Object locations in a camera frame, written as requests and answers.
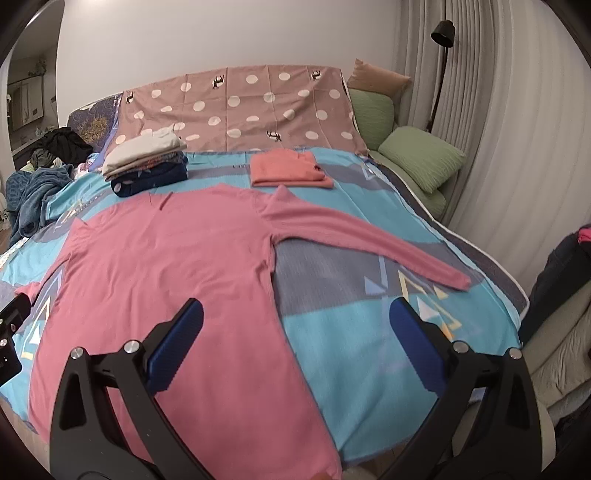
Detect pink long-sleeve shirt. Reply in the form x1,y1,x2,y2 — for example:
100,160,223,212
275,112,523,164
28,184,471,479

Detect black clothes pile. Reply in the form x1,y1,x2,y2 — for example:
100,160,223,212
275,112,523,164
31,127,93,166

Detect dark blue fleece blanket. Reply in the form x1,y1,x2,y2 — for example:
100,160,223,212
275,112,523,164
6,164,73,247

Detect dark jacket with pink trim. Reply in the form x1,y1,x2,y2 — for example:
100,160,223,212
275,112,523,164
519,224,590,344

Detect turquoise grey geometric bedspread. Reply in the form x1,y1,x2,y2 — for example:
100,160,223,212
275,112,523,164
1,148,529,463

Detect folded brown patterned garment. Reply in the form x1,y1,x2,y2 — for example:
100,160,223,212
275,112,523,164
103,151,187,181

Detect green pillow front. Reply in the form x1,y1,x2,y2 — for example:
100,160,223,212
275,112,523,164
378,126,466,193

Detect green pillow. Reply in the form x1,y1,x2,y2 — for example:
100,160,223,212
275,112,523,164
349,89,396,150
378,126,466,193

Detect folded cream white garment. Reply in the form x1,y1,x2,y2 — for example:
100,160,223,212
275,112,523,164
101,127,186,176

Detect folded coral orange garment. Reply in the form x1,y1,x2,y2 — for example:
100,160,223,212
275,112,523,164
249,148,334,189

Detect green pillow back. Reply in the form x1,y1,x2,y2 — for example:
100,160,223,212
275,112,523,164
349,89,396,150

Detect light grey curtain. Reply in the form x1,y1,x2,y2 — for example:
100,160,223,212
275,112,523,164
394,1,590,288

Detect pink polka dot sheet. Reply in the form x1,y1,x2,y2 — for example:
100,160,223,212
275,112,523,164
109,65,368,155

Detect brown cushion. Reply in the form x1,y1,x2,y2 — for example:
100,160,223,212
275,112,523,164
346,59,412,100

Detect black floor lamp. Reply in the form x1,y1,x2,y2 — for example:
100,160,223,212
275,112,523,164
427,19,456,133

